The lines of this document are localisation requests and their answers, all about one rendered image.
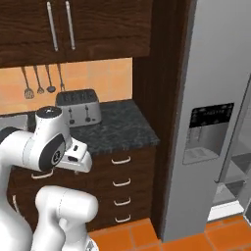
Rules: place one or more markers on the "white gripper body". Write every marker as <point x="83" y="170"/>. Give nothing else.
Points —
<point x="81" y="162"/>

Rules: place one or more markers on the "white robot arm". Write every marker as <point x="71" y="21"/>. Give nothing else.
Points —
<point x="23" y="153"/>

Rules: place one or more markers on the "silver two-slot toaster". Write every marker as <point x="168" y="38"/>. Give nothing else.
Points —
<point x="80" y="109"/>

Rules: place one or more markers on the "dark wood drawer front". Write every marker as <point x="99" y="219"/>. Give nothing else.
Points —
<point x="140" y="181"/>
<point x="140" y="217"/>
<point x="140" y="200"/>
<point x="140" y="160"/>
<point x="23" y="178"/>

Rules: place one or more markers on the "dark wood base cupboard door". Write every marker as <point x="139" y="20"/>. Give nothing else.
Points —
<point x="24" y="209"/>

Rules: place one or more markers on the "grey metal sink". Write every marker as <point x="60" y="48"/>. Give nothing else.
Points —
<point x="13" y="122"/>

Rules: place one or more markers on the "hanging ladle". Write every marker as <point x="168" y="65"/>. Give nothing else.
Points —
<point x="50" y="88"/>

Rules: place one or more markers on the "hanging meat fork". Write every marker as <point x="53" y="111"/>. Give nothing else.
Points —
<point x="61" y="83"/>

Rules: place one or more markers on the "hanging small whisk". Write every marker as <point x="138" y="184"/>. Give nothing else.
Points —
<point x="40" y="89"/>

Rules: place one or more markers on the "hanging slotted spatula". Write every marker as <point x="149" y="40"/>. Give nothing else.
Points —
<point x="28" y="93"/>

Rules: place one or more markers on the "dark wood tall side panel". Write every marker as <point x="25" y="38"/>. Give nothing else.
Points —
<point x="163" y="81"/>

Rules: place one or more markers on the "grey fridge with dispenser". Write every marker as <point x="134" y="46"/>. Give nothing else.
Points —
<point x="212" y="65"/>

